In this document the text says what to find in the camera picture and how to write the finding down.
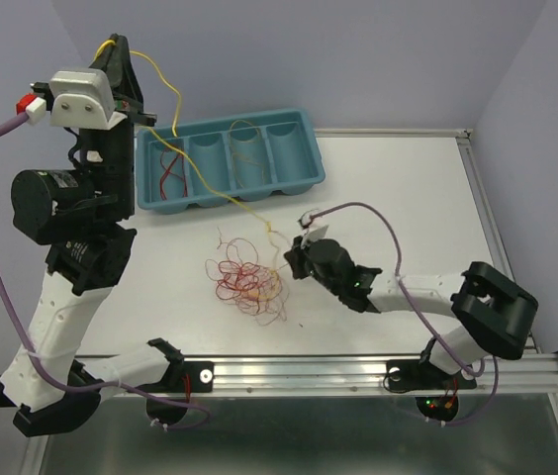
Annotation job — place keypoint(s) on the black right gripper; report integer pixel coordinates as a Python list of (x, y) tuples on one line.
[(295, 255)]

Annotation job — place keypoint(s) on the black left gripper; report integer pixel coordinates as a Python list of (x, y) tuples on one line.
[(116, 60)]

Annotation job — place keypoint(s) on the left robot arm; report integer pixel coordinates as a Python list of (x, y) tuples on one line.
[(78, 214)]

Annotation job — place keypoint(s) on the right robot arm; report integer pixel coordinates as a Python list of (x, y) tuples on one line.
[(477, 313)]

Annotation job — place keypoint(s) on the teal four-compartment tray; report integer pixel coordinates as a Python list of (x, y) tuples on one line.
[(247, 156)]

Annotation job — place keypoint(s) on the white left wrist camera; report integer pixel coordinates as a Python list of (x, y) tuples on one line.
[(79, 98)]

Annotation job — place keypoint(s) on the aluminium front mounting rail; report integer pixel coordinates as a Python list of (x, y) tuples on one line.
[(323, 376)]

